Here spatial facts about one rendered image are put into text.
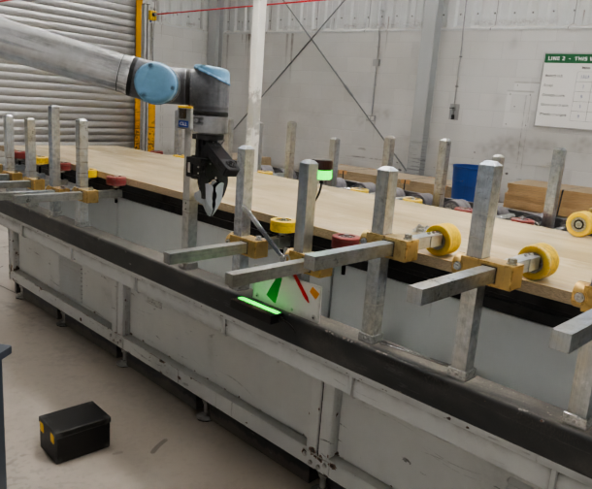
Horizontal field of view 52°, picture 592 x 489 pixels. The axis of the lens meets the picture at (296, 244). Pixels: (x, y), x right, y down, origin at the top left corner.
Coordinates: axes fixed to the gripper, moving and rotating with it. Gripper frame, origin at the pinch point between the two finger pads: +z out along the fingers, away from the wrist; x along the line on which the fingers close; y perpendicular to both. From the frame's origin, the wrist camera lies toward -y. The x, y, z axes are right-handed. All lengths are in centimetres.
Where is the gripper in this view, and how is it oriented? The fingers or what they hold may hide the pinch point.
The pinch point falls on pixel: (212, 211)
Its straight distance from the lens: 163.0
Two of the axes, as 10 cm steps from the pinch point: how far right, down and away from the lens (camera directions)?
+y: -7.3, -2.0, 6.6
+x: -6.8, 1.2, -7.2
